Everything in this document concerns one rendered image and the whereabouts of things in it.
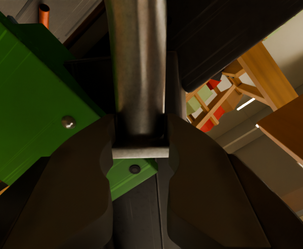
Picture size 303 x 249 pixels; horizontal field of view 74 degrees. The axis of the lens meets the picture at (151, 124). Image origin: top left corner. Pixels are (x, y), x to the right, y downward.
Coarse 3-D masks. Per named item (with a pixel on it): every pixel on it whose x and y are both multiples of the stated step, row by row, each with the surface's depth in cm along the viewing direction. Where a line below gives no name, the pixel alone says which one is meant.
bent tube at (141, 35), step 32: (128, 0) 8; (160, 0) 9; (128, 32) 9; (160, 32) 10; (128, 64) 10; (160, 64) 10; (128, 96) 11; (160, 96) 11; (128, 128) 12; (160, 128) 12
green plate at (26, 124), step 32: (0, 32) 12; (32, 32) 17; (0, 64) 13; (32, 64) 13; (0, 96) 14; (32, 96) 14; (64, 96) 14; (0, 128) 15; (32, 128) 15; (64, 128) 15; (0, 160) 17; (32, 160) 17; (128, 160) 17
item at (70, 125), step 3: (63, 117) 15; (66, 117) 15; (69, 117) 15; (72, 117) 15; (63, 120) 15; (66, 120) 15; (69, 120) 15; (72, 120) 15; (63, 123) 15; (66, 123) 15; (69, 123) 15; (72, 123) 15; (75, 123) 15; (66, 126) 15; (69, 126) 15; (72, 126) 15
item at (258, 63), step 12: (252, 48) 79; (264, 48) 78; (240, 60) 84; (252, 60) 80; (264, 60) 79; (252, 72) 81; (264, 72) 80; (276, 72) 79; (264, 84) 81; (276, 84) 81; (288, 84) 80; (264, 96) 88; (276, 96) 82; (288, 96) 81; (276, 108) 84
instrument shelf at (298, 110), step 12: (300, 96) 61; (288, 108) 60; (300, 108) 55; (264, 120) 63; (276, 120) 58; (288, 120) 54; (300, 120) 51; (264, 132) 62; (276, 132) 53; (288, 132) 50; (300, 132) 47; (288, 144) 46; (300, 144) 43; (300, 156) 40
